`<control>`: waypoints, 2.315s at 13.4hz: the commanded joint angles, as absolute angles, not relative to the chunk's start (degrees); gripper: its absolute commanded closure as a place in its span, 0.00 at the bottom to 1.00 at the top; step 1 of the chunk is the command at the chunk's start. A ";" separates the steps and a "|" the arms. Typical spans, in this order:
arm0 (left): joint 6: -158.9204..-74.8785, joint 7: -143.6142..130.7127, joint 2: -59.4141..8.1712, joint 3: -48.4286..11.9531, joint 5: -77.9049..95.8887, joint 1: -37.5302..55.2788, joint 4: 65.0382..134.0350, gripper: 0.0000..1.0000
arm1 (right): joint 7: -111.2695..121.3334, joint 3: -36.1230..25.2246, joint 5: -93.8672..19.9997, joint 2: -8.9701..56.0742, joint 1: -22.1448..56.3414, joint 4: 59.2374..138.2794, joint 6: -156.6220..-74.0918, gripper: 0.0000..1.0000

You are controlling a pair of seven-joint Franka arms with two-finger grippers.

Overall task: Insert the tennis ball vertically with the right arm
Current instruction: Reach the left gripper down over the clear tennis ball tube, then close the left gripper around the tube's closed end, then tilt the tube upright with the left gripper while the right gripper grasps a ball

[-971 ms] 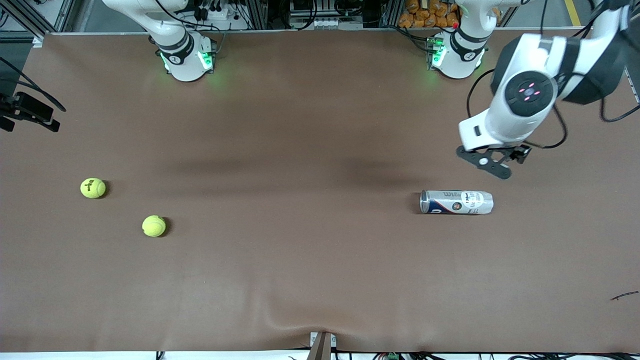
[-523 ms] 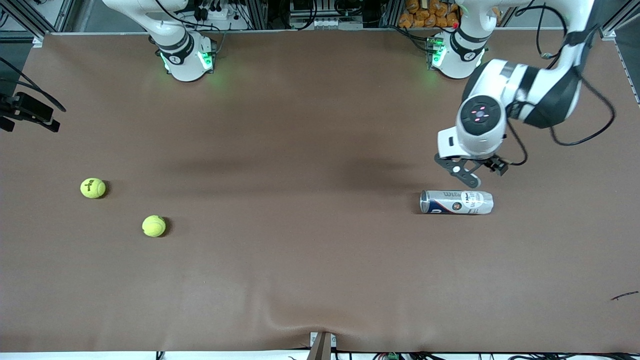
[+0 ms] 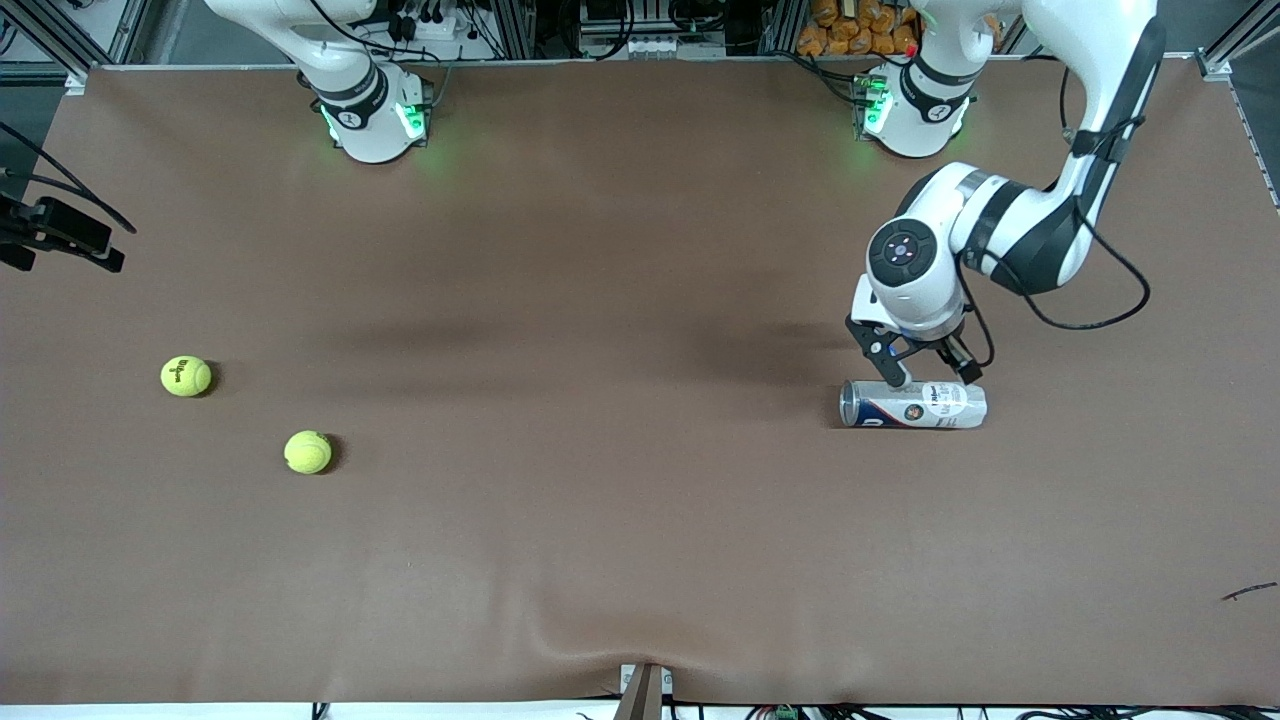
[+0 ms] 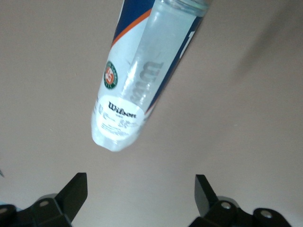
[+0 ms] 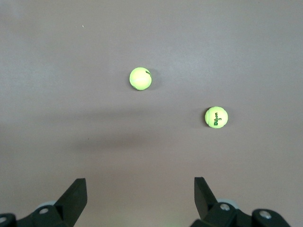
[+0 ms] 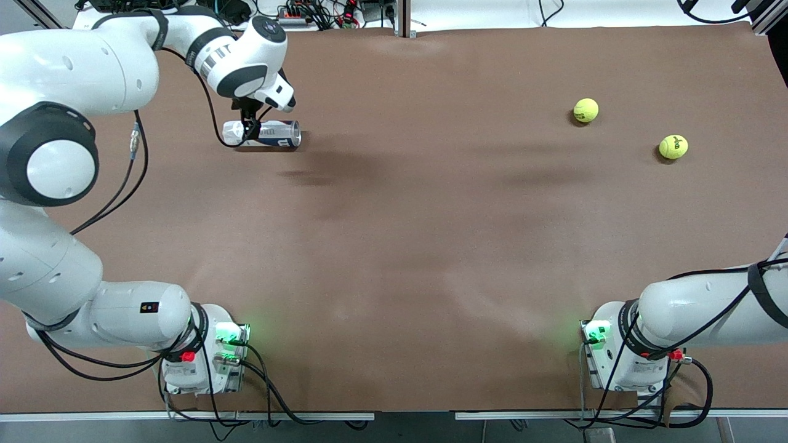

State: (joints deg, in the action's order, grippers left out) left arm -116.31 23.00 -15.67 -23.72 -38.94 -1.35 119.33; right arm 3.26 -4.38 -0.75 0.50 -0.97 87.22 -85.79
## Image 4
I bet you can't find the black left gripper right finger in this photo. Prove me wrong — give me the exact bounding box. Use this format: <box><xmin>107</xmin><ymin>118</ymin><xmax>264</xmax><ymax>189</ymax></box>
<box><xmin>189</xmin><ymin>174</ymin><xmax>292</xmax><ymax>227</ymax></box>

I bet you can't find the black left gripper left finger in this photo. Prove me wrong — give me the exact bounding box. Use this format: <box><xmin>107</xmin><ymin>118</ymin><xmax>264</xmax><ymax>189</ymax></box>
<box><xmin>0</xmin><ymin>172</ymin><xmax>88</xmax><ymax>227</ymax></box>

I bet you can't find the clear Wilson tennis ball can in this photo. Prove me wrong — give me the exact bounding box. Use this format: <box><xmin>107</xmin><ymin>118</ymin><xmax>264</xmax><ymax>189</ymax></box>
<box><xmin>91</xmin><ymin>0</ymin><xmax>211</xmax><ymax>153</ymax></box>

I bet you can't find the brown table mat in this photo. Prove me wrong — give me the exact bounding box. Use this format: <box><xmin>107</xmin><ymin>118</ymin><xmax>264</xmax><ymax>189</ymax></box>
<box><xmin>0</xmin><ymin>0</ymin><xmax>303</xmax><ymax>227</ymax></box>

